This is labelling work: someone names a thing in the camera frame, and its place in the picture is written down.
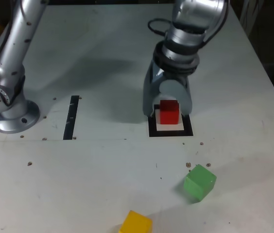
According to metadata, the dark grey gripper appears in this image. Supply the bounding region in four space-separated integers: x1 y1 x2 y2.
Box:
142 59 193 117

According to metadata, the red cube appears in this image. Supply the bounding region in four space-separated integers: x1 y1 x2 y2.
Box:
159 100 180 125

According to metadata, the green cube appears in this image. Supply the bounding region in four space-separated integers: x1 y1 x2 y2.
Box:
183 164 218 203

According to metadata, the yellow cube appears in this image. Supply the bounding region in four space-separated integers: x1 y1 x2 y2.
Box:
118 210 153 233

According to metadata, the black tape square outline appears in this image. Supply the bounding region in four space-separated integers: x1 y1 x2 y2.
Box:
148 104 194 137

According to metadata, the black tape strip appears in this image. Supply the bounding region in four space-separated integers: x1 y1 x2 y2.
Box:
63 95 80 141

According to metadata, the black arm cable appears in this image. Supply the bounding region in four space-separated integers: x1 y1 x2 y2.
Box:
200 0 230 48
147 18 174 37

